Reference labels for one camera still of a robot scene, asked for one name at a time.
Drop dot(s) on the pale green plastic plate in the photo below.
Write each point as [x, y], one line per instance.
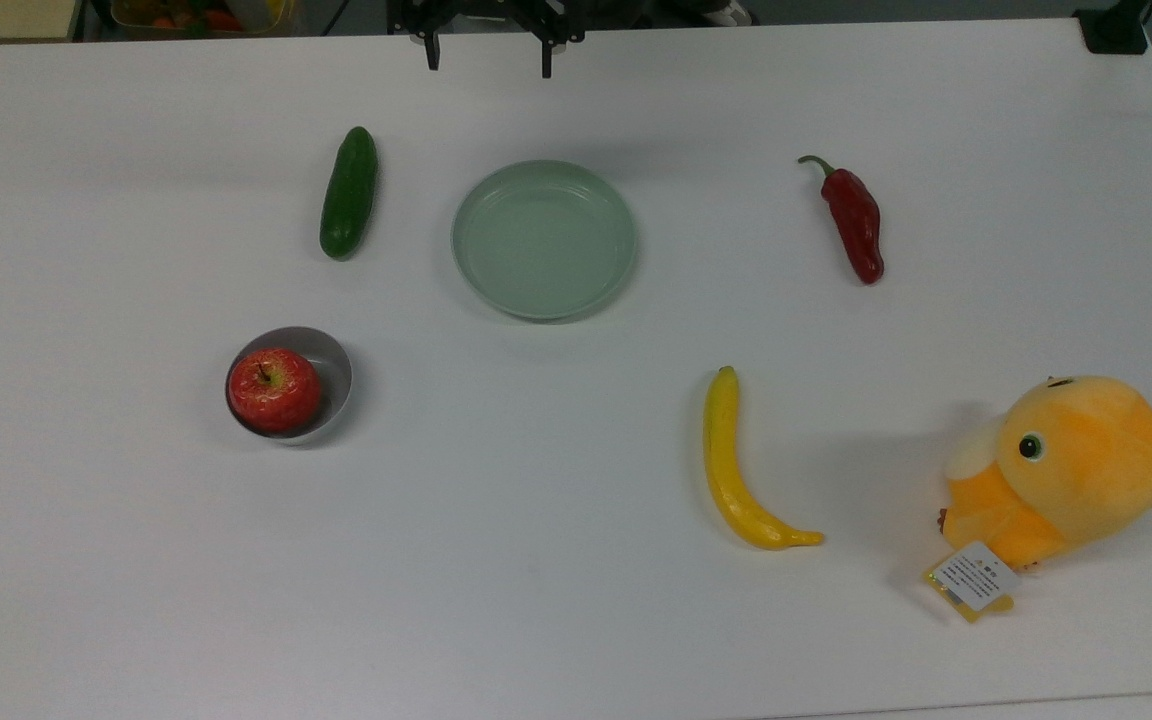
[544, 240]

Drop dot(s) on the green cucumber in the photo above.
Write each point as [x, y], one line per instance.
[349, 195]

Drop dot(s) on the red chili pepper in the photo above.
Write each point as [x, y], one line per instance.
[856, 222]

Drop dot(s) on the basket of toy fruit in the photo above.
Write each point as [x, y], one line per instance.
[198, 14]

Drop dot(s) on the orange plush toy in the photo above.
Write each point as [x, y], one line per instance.
[1076, 460]

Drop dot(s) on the black camera stand clamp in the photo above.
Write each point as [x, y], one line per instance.
[1114, 28]

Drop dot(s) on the yellow banana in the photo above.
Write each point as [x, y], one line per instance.
[723, 460]

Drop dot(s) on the small grey bowl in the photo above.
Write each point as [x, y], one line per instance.
[336, 372]

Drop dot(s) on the red apple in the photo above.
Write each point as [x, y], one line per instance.
[274, 390]

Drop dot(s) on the white paper toy tag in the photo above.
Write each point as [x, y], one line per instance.
[976, 576]

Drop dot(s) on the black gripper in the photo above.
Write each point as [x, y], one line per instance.
[484, 16]

